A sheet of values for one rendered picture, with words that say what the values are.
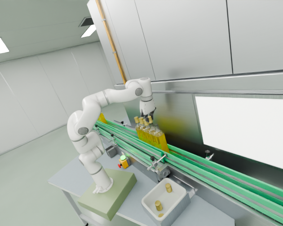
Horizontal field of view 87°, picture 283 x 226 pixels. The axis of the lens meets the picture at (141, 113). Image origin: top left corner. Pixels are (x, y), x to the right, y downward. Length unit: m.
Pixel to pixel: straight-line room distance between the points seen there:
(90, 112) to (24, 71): 5.97
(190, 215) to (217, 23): 0.92
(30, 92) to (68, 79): 1.37
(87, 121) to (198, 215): 0.75
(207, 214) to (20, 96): 6.38
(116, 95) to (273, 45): 0.66
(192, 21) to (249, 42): 0.25
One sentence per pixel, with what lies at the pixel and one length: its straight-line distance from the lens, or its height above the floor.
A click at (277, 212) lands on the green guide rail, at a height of 0.93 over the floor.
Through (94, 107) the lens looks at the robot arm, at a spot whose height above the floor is 1.43.
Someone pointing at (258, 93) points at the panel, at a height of 1.32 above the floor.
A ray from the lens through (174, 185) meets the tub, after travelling 1.03.
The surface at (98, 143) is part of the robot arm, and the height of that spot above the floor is 1.16.
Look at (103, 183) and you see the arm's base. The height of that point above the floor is 0.87.
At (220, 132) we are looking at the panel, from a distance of 0.89.
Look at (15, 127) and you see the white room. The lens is 6.78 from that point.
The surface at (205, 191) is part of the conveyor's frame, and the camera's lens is 0.96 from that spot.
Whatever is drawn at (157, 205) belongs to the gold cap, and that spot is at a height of 0.81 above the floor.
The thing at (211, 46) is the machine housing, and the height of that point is 1.53.
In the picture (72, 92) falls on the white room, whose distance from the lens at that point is 6.74.
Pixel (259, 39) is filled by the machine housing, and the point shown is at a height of 1.51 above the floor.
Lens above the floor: 1.58
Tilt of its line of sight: 20 degrees down
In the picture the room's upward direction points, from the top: 18 degrees counter-clockwise
